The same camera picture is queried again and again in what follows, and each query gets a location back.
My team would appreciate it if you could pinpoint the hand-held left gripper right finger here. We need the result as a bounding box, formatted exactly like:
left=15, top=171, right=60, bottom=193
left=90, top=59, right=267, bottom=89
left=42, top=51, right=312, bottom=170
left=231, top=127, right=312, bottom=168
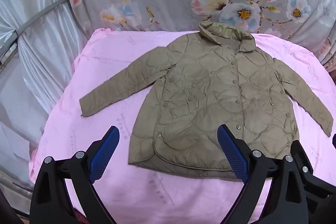
left=217, top=124, right=309, bottom=224

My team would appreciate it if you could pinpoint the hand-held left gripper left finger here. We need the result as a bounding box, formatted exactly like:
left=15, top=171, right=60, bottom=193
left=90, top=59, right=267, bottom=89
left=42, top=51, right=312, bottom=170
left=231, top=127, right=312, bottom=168
left=30, top=126, right=120, bottom=224

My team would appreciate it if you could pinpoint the olive quilted jacket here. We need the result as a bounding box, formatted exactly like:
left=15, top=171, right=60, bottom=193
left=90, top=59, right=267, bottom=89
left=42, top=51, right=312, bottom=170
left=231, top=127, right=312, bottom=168
left=79, top=21, right=334, bottom=182

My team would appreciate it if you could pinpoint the pink bed sheet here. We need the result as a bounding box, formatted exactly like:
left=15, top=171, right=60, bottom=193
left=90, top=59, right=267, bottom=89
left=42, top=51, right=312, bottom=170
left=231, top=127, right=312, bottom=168
left=28, top=27, right=336, bottom=224

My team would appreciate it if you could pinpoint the white satin curtain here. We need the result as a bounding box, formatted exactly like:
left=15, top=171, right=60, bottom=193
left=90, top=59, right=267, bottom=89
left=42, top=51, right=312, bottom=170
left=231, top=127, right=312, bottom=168
left=0, top=0, right=90, bottom=188

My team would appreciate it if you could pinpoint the grey metal pole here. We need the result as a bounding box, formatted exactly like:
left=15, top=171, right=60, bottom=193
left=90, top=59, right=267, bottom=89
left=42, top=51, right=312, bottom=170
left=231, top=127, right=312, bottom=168
left=14, top=0, right=70, bottom=30

